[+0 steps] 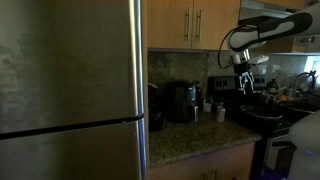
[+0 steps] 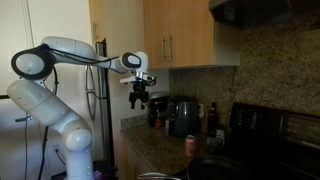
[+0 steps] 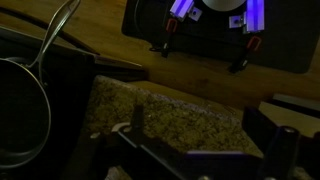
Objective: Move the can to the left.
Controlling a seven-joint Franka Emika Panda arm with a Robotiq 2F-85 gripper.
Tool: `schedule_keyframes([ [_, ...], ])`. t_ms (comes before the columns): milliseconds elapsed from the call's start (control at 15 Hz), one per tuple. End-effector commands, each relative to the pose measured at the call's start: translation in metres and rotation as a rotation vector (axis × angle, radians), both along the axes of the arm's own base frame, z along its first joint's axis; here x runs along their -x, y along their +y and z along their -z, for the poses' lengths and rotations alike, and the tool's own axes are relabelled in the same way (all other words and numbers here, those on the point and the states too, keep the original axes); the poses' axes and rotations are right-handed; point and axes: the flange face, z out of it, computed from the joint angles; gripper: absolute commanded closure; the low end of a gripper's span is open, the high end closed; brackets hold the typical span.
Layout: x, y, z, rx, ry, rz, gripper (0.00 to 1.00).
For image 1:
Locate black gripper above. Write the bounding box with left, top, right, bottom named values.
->
left=233, top=61, right=255, bottom=95

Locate black kitchen stove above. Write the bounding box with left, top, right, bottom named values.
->
left=207, top=75, right=301, bottom=176

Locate green glass bottle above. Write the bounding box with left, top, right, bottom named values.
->
left=267, top=78, right=280, bottom=95

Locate black frying pan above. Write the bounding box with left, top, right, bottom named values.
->
left=239, top=104, right=284, bottom=120

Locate small white container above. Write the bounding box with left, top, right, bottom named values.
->
left=203, top=101, right=213, bottom=113

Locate curved metal faucet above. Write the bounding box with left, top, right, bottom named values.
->
left=292, top=70, right=317, bottom=98

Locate dark slim bottle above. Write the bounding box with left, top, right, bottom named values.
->
left=194, top=80, right=203, bottom=111

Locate kitchen sink basin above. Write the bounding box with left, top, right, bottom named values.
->
left=276, top=95, right=320, bottom=115

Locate bright window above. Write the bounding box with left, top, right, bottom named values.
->
left=303, top=55, right=320, bottom=76

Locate black air fryer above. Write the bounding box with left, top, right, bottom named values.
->
left=164, top=79, right=200, bottom=124

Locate silver range hood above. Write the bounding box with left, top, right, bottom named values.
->
left=238, top=0, right=301, bottom=22

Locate wooden base cabinet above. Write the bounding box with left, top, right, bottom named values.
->
left=148, top=142, right=257, bottom=180

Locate wooden cabinet above hood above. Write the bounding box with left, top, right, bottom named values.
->
left=256, top=0, right=306, bottom=10

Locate black coffee maker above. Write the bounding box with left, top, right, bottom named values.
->
left=148, top=82, right=164, bottom=133

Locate stainless steel fridge door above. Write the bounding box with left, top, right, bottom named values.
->
left=0, top=0, right=145, bottom=136

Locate stainless steel freezer drawer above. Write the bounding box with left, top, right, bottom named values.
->
left=0, top=118, right=148, bottom=180

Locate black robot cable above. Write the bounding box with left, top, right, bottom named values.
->
left=217, top=26, right=242, bottom=70

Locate wooden wall cabinet door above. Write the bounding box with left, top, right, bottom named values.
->
left=191, top=0, right=242, bottom=52
left=147, top=0, right=194, bottom=50

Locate metal cabinet bar handle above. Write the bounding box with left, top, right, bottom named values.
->
left=183, top=8, right=191, bottom=43
left=195, top=9, right=203, bottom=43

